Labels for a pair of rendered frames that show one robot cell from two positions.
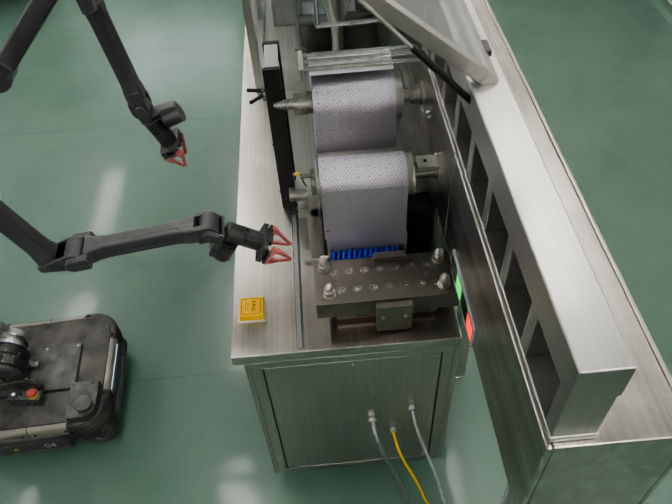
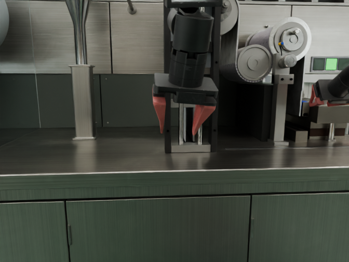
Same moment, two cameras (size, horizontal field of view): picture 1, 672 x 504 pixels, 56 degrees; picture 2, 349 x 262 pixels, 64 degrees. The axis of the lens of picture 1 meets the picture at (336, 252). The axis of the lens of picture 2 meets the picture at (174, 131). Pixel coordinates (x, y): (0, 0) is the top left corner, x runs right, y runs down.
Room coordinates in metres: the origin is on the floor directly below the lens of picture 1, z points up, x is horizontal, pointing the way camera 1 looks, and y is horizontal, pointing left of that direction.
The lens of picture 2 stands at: (1.76, 1.00, 1.13)
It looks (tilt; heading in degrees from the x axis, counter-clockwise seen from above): 11 degrees down; 267
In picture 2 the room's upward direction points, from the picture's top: straight up
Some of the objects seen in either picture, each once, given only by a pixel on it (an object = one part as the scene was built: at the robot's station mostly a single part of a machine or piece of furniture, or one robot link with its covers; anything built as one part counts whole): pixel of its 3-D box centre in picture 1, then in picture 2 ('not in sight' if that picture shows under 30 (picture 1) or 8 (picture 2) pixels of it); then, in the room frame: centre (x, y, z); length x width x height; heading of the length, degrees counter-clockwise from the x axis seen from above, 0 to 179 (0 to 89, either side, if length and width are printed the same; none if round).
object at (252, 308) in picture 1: (251, 308); not in sight; (1.15, 0.26, 0.91); 0.07 x 0.07 x 0.02; 1
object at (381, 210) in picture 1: (364, 212); (289, 65); (1.26, -0.09, 1.17); 0.23 x 0.01 x 0.18; 91
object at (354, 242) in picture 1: (367, 245); (285, 100); (1.26, -0.09, 1.03); 0.23 x 0.01 x 0.09; 91
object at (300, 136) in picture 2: not in sight; (283, 129); (1.26, -0.09, 0.92); 0.28 x 0.04 x 0.04; 91
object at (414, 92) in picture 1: (411, 93); not in sight; (1.58, -0.25, 1.33); 0.07 x 0.07 x 0.07; 1
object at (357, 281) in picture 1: (384, 283); (308, 108); (1.14, -0.13, 1.00); 0.40 x 0.16 x 0.06; 91
